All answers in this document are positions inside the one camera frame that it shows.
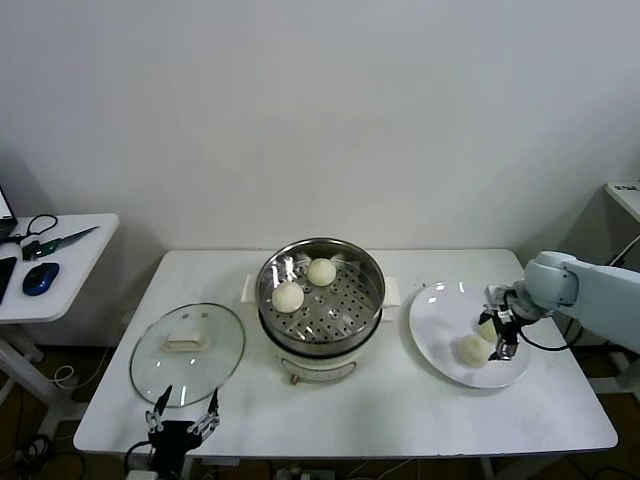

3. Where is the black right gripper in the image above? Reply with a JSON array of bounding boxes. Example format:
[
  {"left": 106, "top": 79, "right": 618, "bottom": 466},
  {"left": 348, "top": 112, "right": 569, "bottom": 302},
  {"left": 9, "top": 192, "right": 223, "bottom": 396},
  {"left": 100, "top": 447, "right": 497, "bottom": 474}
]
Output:
[{"left": 478, "top": 298, "right": 531, "bottom": 363}]

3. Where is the white round plate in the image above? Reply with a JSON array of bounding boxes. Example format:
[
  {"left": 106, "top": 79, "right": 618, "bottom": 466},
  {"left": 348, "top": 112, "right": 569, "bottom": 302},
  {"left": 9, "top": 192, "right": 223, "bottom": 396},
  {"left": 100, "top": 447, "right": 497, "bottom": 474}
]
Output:
[{"left": 408, "top": 282, "right": 531, "bottom": 390}]

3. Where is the glass lid with cream handle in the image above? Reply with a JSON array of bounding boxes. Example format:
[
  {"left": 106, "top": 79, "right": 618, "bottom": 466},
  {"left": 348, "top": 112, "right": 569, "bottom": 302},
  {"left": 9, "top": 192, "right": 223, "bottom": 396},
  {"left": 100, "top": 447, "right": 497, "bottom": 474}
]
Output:
[{"left": 129, "top": 302, "right": 246, "bottom": 409}]

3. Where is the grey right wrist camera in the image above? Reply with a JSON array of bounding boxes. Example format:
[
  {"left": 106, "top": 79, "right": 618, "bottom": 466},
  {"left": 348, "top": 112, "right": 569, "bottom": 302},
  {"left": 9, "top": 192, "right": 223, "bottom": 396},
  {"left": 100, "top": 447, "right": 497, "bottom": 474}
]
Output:
[{"left": 485, "top": 284, "right": 516, "bottom": 304}]

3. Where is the white steamed baozi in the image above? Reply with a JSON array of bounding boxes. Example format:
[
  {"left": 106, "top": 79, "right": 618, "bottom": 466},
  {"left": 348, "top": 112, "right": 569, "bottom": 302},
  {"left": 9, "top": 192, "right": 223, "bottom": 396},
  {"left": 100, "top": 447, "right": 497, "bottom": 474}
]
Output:
[
  {"left": 306, "top": 257, "right": 337, "bottom": 287},
  {"left": 474, "top": 320, "right": 500, "bottom": 345},
  {"left": 452, "top": 334, "right": 494, "bottom": 368},
  {"left": 271, "top": 282, "right": 306, "bottom": 315}
]

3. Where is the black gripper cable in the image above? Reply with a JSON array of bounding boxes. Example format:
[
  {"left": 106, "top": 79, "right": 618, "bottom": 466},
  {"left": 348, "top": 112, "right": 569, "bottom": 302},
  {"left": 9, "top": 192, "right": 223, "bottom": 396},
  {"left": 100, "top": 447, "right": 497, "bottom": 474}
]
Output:
[
  {"left": 517, "top": 319, "right": 571, "bottom": 351},
  {"left": 123, "top": 439, "right": 154, "bottom": 480}
]

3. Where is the cream electric cooking pot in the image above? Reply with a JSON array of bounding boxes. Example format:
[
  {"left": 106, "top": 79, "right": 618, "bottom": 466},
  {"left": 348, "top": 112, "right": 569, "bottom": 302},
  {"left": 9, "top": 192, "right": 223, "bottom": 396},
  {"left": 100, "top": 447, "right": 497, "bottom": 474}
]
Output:
[{"left": 257, "top": 294, "right": 396, "bottom": 386}]

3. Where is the white floor cable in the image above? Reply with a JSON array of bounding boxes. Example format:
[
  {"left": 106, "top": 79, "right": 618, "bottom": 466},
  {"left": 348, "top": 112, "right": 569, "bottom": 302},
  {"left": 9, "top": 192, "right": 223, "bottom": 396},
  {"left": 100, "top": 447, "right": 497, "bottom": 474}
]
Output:
[{"left": 52, "top": 344, "right": 114, "bottom": 389}]

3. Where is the black laptop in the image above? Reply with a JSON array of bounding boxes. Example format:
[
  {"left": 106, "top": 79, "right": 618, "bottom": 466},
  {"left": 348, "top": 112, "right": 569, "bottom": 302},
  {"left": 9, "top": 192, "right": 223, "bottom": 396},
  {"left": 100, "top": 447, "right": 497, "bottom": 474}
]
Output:
[{"left": 0, "top": 184, "right": 19, "bottom": 244}]

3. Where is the black flat phone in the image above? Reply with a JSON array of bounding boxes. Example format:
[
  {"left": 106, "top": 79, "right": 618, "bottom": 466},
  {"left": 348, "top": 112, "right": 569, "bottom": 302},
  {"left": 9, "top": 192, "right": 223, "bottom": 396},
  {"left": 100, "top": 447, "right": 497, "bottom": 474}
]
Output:
[{"left": 0, "top": 256, "right": 18, "bottom": 306}]

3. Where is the white side desk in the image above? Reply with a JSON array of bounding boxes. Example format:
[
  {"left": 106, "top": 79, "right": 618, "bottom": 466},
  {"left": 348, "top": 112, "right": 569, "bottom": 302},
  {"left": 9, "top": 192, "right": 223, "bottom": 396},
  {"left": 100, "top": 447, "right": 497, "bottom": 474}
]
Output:
[{"left": 602, "top": 182, "right": 640, "bottom": 224}]

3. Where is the black floor cable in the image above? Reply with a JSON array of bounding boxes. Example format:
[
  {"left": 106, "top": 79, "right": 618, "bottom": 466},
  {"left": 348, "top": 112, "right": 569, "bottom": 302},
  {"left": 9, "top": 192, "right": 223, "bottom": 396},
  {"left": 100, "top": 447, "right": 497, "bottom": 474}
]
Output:
[{"left": 0, "top": 434, "right": 81, "bottom": 480}]

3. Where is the white floor power strip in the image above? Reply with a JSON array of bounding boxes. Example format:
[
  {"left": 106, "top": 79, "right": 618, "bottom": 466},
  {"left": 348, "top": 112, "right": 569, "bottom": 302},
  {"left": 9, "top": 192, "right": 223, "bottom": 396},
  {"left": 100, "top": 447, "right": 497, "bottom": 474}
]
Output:
[{"left": 272, "top": 464, "right": 336, "bottom": 480}]

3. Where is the white side table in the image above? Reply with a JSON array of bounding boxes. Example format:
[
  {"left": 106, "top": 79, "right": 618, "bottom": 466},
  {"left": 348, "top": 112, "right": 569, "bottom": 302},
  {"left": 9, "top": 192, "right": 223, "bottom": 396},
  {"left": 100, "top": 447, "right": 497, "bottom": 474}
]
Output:
[{"left": 0, "top": 213, "right": 121, "bottom": 441}]

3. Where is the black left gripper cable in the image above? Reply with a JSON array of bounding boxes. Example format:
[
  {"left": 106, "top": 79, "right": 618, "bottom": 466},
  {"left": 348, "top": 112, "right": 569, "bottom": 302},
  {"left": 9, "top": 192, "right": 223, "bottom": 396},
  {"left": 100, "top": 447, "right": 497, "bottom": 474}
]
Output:
[{"left": 123, "top": 439, "right": 154, "bottom": 480}]

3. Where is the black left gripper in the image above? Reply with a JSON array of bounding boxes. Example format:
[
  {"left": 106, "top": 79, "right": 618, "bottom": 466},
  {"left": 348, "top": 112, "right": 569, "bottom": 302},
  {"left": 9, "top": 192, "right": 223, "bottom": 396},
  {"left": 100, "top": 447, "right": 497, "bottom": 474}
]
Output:
[{"left": 144, "top": 383, "right": 222, "bottom": 476}]

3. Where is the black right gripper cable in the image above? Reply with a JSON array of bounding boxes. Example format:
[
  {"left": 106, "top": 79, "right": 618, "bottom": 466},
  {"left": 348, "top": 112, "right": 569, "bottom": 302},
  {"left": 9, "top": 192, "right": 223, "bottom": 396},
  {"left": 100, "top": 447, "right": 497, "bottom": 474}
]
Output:
[{"left": 517, "top": 319, "right": 571, "bottom": 351}]

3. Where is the perforated steel steamer basket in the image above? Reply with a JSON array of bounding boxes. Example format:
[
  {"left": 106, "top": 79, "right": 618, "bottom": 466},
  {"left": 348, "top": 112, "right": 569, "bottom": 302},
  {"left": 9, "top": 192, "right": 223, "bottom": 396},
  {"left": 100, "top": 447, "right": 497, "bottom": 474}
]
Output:
[{"left": 242, "top": 238, "right": 401, "bottom": 347}]

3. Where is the black looped cord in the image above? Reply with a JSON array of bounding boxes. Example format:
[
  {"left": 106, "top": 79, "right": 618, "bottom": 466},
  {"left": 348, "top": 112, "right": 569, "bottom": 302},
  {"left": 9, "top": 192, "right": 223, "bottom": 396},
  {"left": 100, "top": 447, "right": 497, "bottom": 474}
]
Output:
[{"left": 0, "top": 214, "right": 57, "bottom": 246}]

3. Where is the blue computer mouse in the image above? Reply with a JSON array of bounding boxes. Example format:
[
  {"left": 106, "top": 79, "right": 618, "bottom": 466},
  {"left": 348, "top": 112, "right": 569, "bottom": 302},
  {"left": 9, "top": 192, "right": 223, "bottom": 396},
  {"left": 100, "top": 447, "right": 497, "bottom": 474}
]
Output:
[{"left": 21, "top": 262, "right": 60, "bottom": 296}]

